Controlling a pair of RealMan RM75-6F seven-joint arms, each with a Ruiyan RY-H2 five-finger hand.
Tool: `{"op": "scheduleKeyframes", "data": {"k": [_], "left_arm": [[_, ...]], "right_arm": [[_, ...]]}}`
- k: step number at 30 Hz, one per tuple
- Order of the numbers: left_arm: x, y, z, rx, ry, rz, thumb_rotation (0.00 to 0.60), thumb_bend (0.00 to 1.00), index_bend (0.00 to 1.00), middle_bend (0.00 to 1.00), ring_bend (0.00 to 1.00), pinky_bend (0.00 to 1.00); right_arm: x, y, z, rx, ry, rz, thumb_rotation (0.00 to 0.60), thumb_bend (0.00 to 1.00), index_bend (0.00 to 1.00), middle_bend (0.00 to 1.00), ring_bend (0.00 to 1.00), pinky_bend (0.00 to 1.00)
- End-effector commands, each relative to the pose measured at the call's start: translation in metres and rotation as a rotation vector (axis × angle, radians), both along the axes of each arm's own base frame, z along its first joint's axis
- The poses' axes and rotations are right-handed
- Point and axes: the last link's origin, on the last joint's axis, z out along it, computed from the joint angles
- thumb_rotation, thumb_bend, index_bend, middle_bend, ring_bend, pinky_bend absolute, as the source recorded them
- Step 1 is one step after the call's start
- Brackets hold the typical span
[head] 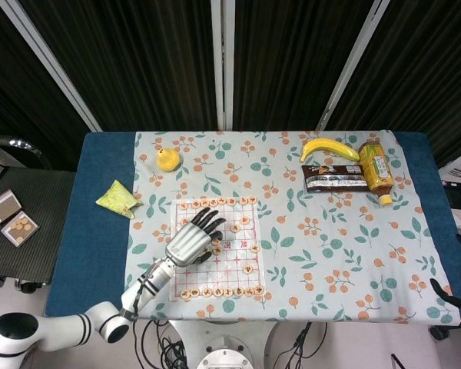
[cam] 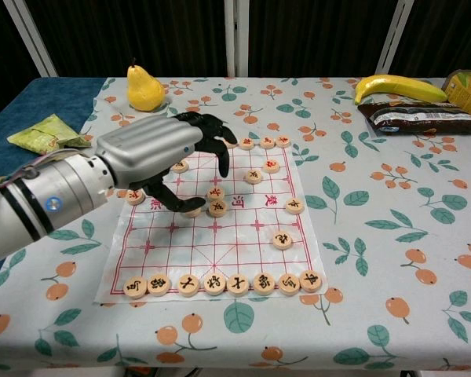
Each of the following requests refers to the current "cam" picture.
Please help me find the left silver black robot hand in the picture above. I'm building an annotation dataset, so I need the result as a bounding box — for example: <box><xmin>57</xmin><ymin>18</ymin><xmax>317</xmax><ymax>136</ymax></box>
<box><xmin>95</xmin><ymin>112</ymin><xmax>239</xmax><ymax>216</ymax></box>

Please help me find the paper chinese chess board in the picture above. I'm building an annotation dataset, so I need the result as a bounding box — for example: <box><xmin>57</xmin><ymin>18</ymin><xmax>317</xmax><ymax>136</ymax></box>
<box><xmin>93</xmin><ymin>145</ymin><xmax>327</xmax><ymax>308</ymax></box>

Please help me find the yellow pear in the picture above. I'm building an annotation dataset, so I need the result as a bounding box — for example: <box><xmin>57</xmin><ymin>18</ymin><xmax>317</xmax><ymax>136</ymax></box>
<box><xmin>126</xmin><ymin>57</ymin><xmax>166</xmax><ymax>112</ymax></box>

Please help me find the green snack packet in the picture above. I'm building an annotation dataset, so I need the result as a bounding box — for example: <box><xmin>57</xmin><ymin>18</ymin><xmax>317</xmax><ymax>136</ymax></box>
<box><xmin>6</xmin><ymin>113</ymin><xmax>93</xmax><ymax>156</ymax></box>

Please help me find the blue table cover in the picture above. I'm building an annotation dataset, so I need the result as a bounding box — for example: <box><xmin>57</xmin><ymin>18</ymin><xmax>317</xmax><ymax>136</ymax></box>
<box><xmin>0</xmin><ymin>77</ymin><xmax>108</xmax><ymax>295</ymax></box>

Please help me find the floral fruit print tablecloth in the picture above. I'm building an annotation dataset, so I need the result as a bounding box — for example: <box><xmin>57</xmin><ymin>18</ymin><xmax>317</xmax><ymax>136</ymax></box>
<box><xmin>0</xmin><ymin>76</ymin><xmax>471</xmax><ymax>377</ymax></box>

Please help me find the yellow banana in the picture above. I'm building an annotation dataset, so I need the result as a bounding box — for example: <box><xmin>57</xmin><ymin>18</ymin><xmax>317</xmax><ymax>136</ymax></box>
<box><xmin>354</xmin><ymin>74</ymin><xmax>449</xmax><ymax>106</ymax></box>

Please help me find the brown snack package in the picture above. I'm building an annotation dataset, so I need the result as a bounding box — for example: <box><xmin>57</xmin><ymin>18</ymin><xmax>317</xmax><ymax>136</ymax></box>
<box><xmin>356</xmin><ymin>101</ymin><xmax>471</xmax><ymax>137</ymax></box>

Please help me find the yellow tea bottle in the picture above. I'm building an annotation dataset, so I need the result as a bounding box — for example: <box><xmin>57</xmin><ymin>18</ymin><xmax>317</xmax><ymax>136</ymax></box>
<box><xmin>443</xmin><ymin>69</ymin><xmax>471</xmax><ymax>119</ymax></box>

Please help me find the thin wrist wire bundle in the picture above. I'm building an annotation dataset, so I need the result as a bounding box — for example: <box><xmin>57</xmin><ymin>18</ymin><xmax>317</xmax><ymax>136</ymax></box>
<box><xmin>0</xmin><ymin>148</ymin><xmax>93</xmax><ymax>185</ymax></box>

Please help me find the white partition post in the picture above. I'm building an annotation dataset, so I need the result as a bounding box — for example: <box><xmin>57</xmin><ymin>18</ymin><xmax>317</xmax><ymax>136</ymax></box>
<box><xmin>378</xmin><ymin>0</ymin><xmax>415</xmax><ymax>76</ymax></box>
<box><xmin>3</xmin><ymin>0</ymin><xmax>58</xmax><ymax>78</ymax></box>
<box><xmin>224</xmin><ymin>0</ymin><xmax>250</xmax><ymax>78</ymax></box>

